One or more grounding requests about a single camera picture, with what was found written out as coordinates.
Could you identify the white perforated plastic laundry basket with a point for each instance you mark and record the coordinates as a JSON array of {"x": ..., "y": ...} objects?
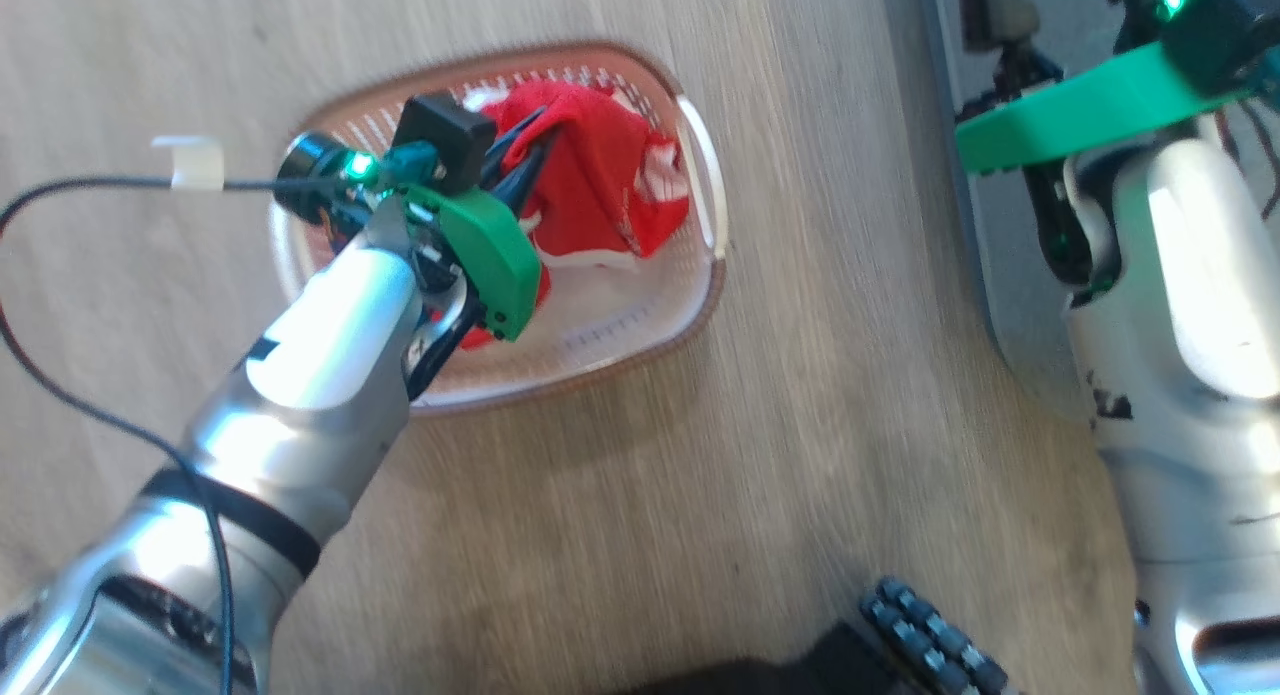
[{"x": 640, "y": 315}]

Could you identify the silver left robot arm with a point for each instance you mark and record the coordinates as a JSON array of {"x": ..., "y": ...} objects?
[{"x": 300, "y": 375}]

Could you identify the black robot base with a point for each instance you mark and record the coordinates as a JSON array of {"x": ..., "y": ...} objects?
[{"x": 780, "y": 675}]

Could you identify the red and white garment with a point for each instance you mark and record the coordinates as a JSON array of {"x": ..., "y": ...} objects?
[{"x": 600, "y": 185}]

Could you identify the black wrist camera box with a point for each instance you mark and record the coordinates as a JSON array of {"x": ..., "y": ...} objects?
[
  {"x": 445, "y": 140},
  {"x": 1215, "y": 20}
]

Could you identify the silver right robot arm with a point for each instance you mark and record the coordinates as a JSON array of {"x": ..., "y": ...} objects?
[{"x": 1190, "y": 375}]

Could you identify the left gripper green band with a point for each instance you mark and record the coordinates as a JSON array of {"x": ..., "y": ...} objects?
[{"x": 490, "y": 260}]

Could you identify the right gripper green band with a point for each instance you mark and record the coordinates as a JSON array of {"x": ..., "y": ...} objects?
[{"x": 1080, "y": 110}]

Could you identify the black roller wheel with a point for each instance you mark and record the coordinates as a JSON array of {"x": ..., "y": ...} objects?
[{"x": 935, "y": 640}]

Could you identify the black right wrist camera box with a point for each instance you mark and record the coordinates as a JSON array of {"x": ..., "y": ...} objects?
[{"x": 1215, "y": 20}]

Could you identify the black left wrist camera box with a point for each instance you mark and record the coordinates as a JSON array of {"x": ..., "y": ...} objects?
[{"x": 445, "y": 140}]

